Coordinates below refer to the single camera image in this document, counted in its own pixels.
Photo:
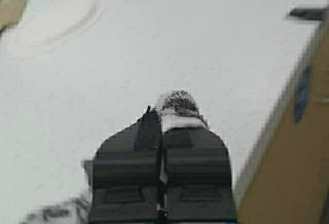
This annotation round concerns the wooden island cabinet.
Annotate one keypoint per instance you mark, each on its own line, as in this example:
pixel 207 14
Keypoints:
pixel 285 178

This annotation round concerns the white paper plate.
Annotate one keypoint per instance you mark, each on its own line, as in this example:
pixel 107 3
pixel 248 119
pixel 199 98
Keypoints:
pixel 52 27

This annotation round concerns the black phone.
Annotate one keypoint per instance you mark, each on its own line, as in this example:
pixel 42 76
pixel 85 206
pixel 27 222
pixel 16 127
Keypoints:
pixel 308 13

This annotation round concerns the black white patterned cloth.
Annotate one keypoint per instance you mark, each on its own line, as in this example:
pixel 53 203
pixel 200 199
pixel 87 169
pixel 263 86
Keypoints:
pixel 173 109

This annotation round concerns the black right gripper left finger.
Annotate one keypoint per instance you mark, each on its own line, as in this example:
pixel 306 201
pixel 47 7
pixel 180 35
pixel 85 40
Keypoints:
pixel 123 174

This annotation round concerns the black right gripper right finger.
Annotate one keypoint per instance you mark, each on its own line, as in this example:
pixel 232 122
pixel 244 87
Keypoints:
pixel 199 186

